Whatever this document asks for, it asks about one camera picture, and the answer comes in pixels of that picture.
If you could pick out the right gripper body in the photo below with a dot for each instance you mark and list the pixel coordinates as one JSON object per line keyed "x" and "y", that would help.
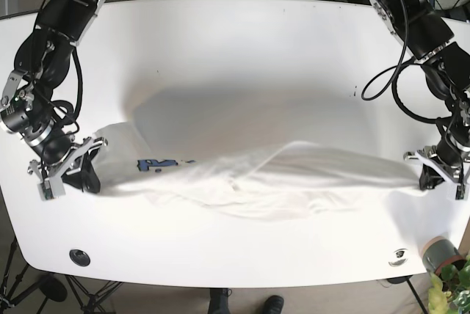
{"x": 40, "y": 128}

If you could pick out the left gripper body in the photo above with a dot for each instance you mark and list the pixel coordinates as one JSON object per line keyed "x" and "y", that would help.
{"x": 446, "y": 160}

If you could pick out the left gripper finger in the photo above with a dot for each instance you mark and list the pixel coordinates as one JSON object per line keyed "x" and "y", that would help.
{"x": 457, "y": 181}
{"x": 418, "y": 167}

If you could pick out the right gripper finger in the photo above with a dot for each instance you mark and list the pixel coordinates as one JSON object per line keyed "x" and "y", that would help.
{"x": 82, "y": 174}
{"x": 51, "y": 185}

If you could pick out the white printed T-shirt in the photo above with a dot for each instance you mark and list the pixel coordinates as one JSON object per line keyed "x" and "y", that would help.
{"x": 295, "y": 180}

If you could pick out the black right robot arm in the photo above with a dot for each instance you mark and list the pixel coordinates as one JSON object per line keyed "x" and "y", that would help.
{"x": 43, "y": 97}

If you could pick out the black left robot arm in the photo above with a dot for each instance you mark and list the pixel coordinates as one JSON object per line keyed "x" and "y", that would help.
{"x": 427, "y": 42}

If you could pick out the grey plant pot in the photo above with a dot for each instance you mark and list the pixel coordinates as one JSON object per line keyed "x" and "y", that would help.
{"x": 440, "y": 252}

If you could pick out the black table grommet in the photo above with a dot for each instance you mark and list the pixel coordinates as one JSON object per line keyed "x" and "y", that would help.
{"x": 79, "y": 257}

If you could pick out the silver table grommet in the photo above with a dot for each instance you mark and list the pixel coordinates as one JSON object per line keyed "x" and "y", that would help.
{"x": 398, "y": 257}

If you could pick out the green potted plant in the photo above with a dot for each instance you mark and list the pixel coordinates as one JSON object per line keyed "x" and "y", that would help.
{"x": 449, "y": 291}

